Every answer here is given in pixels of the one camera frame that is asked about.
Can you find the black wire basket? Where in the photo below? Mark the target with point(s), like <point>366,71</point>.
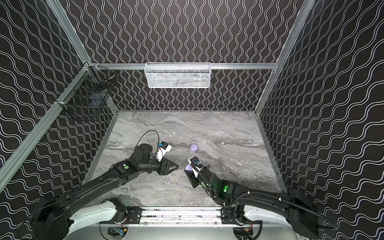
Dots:
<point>88,101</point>

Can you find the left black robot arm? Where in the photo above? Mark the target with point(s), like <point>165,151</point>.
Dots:
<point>52,218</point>

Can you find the white wire mesh basket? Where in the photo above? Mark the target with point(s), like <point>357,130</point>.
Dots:
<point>177,75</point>

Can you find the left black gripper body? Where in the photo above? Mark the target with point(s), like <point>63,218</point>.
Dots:
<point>163,167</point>

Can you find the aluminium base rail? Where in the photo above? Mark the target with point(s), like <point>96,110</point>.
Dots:
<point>200,217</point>

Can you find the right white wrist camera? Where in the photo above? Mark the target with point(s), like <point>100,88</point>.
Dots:
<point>197,166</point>

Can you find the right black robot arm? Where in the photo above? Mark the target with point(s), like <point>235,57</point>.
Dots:
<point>295,208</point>

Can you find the purple earbud charging case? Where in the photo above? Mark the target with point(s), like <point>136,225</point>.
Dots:
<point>194,147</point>

